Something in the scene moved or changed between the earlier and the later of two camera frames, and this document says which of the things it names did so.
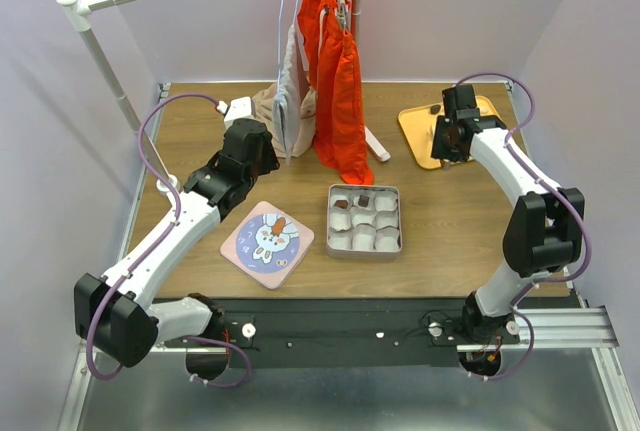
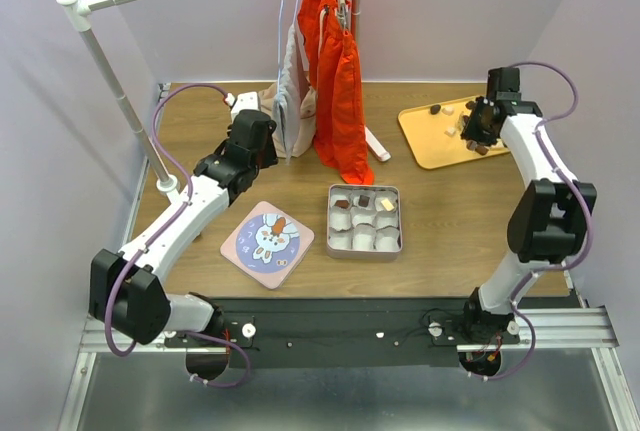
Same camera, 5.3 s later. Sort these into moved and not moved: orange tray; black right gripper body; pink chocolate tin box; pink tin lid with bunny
Moved: black right gripper body
Not moved: pink tin lid with bunny; orange tray; pink chocolate tin box
